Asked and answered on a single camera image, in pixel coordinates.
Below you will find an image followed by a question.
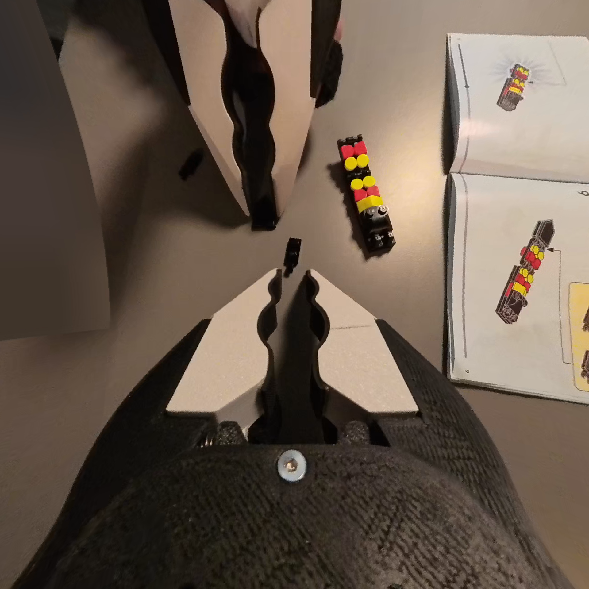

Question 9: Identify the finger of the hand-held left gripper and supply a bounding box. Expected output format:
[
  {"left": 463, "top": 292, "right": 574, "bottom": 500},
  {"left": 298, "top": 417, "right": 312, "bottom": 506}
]
[
  {"left": 255, "top": 0, "right": 314, "bottom": 219},
  {"left": 168, "top": 0, "right": 253, "bottom": 218}
]

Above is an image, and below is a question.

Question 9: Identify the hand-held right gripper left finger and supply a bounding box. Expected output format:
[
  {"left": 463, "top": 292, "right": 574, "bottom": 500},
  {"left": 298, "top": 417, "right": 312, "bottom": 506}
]
[{"left": 166, "top": 268, "right": 283, "bottom": 423}]

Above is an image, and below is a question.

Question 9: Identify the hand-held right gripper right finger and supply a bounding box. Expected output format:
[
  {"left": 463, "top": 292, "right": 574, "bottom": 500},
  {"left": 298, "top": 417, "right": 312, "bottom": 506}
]
[{"left": 305, "top": 269, "right": 420, "bottom": 418}]

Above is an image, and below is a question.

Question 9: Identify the small slim black lego piece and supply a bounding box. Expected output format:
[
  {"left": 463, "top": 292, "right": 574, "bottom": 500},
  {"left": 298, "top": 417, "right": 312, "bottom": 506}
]
[{"left": 282, "top": 237, "right": 303, "bottom": 278}]

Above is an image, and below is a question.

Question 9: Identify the black red yellow lego model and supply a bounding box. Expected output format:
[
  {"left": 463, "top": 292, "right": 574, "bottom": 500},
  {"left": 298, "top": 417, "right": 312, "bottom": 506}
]
[{"left": 329, "top": 133, "right": 397, "bottom": 254}]

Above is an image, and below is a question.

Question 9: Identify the lego instruction booklet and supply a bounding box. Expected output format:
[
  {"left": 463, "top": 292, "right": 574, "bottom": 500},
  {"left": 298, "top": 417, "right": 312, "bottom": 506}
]
[{"left": 443, "top": 32, "right": 589, "bottom": 406}]

